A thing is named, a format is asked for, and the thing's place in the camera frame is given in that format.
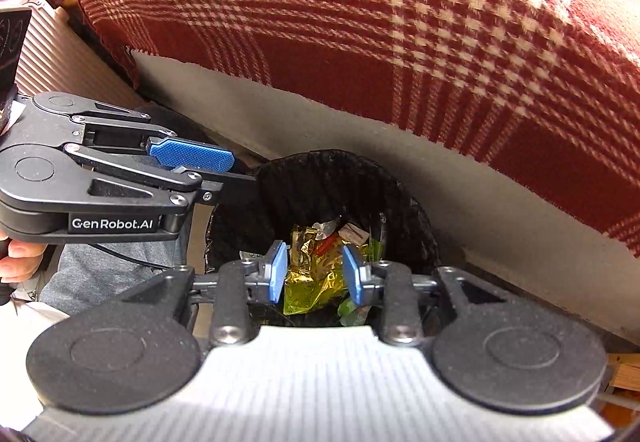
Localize wooden frame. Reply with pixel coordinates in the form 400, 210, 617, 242
597, 352, 640, 423

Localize large gold snack bag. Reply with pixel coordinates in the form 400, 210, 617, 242
284, 224, 351, 316

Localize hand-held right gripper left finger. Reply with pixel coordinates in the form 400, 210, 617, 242
120, 242, 291, 348

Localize cream serrated wrapper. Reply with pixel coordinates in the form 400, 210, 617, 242
339, 222, 372, 245

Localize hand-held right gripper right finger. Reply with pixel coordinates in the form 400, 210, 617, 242
342, 244, 516, 348

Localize white ribbed radiator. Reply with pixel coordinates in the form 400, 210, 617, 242
14, 4, 148, 108

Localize person's grey trousers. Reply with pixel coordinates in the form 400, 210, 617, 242
39, 222, 211, 317

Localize red plaid blanket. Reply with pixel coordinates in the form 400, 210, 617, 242
75, 0, 640, 259

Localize black cable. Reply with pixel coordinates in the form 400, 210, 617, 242
90, 243, 193, 271

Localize black trash bin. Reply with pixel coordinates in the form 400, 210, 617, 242
204, 149, 442, 329

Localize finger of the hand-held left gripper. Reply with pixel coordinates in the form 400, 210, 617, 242
62, 144, 258, 209
70, 99, 236, 173

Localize person's left hand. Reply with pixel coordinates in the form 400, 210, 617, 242
0, 239, 44, 283

